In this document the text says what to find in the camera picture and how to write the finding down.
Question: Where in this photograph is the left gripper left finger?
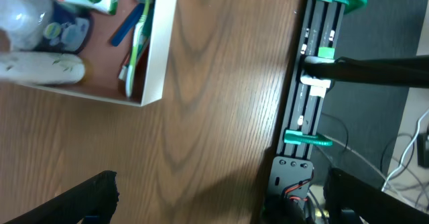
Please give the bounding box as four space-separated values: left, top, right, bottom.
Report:
8 170 119 224

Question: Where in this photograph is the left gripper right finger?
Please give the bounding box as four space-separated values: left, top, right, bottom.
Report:
324 168 428 224

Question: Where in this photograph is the white lotion tube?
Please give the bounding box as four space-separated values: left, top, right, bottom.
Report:
1 52 86 85

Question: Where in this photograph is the green white toothbrush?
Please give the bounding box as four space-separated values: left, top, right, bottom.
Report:
125 0 154 98

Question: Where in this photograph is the blue hand sanitizer bottle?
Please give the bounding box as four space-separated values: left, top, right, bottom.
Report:
1 0 93 54

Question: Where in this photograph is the teal white toothpaste tube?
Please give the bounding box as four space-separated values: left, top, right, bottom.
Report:
111 0 154 96

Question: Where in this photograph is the blue disposable razor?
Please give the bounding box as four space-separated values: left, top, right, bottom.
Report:
111 3 145 47

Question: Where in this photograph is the green clamp lower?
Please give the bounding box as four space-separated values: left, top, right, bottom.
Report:
284 129 333 146

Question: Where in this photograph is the white box with pink interior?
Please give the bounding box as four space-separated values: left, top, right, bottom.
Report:
17 0 177 107

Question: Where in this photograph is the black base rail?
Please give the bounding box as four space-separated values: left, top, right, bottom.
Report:
260 0 345 223

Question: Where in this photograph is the white floor cable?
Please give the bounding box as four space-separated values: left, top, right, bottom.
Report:
381 108 429 193

